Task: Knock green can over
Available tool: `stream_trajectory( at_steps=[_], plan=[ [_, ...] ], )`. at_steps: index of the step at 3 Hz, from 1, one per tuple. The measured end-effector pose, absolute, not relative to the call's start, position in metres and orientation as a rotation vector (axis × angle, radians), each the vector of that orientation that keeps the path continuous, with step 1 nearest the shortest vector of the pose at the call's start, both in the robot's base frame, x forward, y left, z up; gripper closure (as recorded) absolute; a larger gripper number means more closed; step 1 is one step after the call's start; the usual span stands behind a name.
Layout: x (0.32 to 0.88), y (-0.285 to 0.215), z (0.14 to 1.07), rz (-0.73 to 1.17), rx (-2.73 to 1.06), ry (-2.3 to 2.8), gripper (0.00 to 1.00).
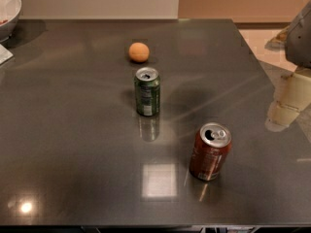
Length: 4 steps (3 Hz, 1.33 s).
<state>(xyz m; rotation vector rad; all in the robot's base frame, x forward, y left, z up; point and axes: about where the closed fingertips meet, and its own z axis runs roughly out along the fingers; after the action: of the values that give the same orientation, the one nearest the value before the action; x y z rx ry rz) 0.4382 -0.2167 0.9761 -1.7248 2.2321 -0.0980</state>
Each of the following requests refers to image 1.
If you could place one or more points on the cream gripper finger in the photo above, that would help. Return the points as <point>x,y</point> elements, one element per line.
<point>292,95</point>

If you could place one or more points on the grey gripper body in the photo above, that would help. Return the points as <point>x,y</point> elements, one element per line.
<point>299,39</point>

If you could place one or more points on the green soda can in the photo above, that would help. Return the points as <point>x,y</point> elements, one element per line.
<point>147,91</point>

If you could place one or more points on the red soda can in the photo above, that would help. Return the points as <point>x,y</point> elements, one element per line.
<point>211,146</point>

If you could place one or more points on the orange fruit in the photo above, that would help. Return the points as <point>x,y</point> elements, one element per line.
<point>139,52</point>

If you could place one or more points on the white bowl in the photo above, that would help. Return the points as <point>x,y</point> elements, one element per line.
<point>9,14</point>

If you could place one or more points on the white paper sheet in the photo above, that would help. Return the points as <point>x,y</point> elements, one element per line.
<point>5,55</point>

